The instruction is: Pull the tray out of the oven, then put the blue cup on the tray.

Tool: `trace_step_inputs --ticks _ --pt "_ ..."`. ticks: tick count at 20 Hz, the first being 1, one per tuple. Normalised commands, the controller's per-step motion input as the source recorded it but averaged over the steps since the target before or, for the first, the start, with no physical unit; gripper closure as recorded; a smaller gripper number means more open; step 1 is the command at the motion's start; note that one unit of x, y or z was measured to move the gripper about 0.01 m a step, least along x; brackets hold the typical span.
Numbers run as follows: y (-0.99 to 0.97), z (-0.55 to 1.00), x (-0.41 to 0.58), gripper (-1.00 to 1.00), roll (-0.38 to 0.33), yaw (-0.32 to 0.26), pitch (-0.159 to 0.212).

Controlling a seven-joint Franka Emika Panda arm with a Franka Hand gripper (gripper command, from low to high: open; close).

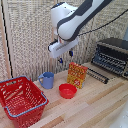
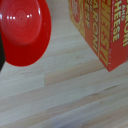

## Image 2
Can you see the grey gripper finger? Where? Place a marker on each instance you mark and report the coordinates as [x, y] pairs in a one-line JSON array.
[[1, 53]]

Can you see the red plastic bowl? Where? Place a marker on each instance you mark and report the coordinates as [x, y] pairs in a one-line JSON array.
[[23, 26]]

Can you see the red macaroni and cheese box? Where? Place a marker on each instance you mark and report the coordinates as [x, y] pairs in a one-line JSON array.
[[100, 26]]

